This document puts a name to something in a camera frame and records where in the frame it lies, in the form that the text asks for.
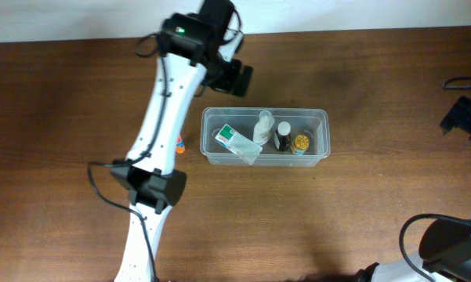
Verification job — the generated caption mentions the white spray bottle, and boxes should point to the white spray bottle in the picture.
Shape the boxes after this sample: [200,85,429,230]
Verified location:
[252,110,275,146]

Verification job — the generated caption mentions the white green medicine box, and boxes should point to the white green medicine box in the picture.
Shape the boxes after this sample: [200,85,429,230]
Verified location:
[215,124,263,165]

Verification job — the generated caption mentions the dark bottle white cap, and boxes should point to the dark bottle white cap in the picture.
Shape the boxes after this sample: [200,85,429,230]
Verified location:
[274,121,291,152]

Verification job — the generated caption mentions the orange tube white cap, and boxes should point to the orange tube white cap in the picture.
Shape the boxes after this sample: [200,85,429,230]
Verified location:
[176,136,186,154]

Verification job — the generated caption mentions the small jar gold lid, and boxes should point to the small jar gold lid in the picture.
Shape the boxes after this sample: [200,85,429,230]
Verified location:
[291,135,310,155]

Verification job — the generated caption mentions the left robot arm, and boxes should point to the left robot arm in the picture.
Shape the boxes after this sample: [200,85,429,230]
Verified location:
[111,0,253,281]

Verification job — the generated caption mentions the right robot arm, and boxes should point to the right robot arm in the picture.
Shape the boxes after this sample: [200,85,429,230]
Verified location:
[352,214,471,282]

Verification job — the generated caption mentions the clear plastic container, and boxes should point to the clear plastic container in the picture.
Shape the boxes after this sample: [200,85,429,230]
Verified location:
[201,107,331,167]

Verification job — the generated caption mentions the right black cable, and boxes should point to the right black cable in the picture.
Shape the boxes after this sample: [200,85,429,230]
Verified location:
[398,76,471,282]

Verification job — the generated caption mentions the black cable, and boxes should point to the black cable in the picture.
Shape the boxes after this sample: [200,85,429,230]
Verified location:
[87,9,244,282]
[398,76,471,282]

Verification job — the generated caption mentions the left black cable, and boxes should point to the left black cable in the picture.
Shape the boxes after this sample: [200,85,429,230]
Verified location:
[87,9,244,282]

